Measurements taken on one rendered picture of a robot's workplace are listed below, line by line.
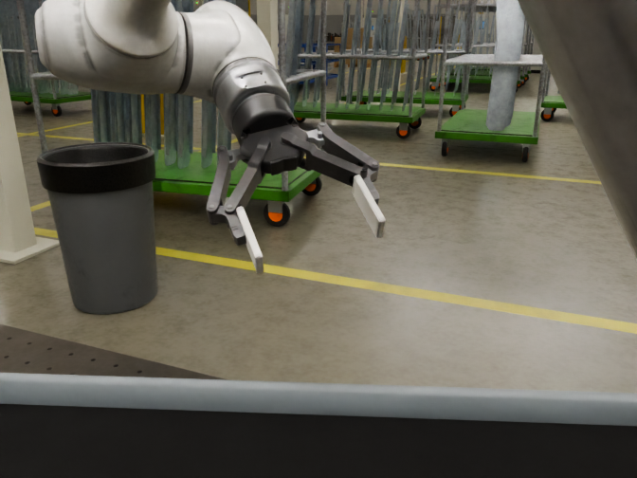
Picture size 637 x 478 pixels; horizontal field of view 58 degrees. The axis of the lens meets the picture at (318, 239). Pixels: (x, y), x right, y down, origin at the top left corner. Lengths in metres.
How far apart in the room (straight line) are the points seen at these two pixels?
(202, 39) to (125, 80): 0.11
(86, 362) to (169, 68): 0.57
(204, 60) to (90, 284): 2.13
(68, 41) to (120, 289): 2.15
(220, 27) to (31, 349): 0.69
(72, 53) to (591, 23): 0.56
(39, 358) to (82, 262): 1.65
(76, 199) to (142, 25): 2.01
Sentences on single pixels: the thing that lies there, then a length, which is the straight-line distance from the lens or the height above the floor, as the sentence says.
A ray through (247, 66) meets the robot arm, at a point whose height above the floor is 1.20.
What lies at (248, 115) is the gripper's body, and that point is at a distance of 0.69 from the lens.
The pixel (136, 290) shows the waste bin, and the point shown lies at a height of 0.10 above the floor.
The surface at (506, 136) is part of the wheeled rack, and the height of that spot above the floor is 0.27.
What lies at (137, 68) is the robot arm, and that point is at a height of 1.20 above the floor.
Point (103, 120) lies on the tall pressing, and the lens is 4.82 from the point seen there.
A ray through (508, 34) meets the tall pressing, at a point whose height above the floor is 1.21.
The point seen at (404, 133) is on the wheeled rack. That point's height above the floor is 0.07.
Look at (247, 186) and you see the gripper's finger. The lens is 0.63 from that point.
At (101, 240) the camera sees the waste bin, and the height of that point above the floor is 0.38.
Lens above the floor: 1.24
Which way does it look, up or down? 20 degrees down
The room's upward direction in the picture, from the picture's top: straight up
